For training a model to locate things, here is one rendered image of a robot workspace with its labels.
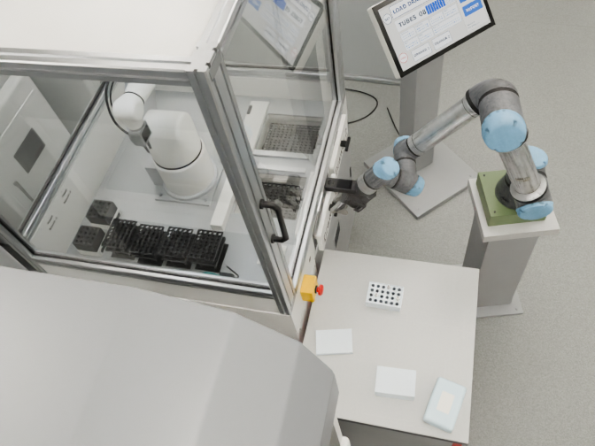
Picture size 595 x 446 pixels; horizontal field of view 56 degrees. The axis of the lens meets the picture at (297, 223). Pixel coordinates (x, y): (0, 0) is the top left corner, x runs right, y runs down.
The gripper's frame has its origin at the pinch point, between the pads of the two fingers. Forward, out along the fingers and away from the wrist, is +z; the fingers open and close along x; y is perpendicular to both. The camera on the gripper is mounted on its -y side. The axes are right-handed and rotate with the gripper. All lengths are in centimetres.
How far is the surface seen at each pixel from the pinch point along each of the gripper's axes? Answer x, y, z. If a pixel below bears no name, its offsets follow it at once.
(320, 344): -49, 11, 9
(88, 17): -30, -90, -65
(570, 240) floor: 56, 141, 13
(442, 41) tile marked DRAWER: 84, 22, -26
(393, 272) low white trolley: -16.5, 29.5, -2.1
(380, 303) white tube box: -31.5, 25.1, -3.6
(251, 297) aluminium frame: -47, -21, -1
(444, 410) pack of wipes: -64, 45, -18
